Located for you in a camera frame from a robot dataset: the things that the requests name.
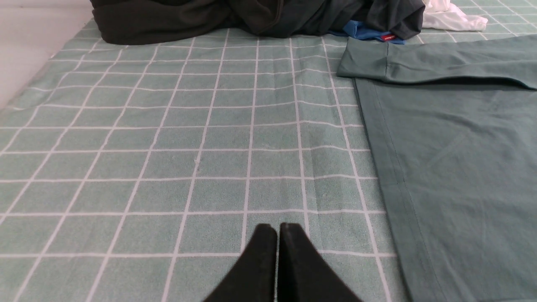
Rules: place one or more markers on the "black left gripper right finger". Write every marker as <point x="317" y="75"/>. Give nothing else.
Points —
<point x="303" y="275"/>

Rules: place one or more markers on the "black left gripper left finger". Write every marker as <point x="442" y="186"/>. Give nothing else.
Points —
<point x="252" y="277"/>

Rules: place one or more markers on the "green long-sleeved shirt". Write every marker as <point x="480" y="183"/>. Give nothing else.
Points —
<point x="452" y="132"/>

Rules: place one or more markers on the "blue garment with red tag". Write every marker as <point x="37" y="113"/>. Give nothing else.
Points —
<point x="358" y="30"/>

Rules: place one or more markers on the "dark teal crumpled garment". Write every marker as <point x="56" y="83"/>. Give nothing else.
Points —
<point x="285" y="18"/>

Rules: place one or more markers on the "dark olive crumpled garment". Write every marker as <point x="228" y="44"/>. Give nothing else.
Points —
<point x="141" y="22"/>

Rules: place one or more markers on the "white crumpled garment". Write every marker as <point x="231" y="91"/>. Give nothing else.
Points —
<point x="443" y="14"/>

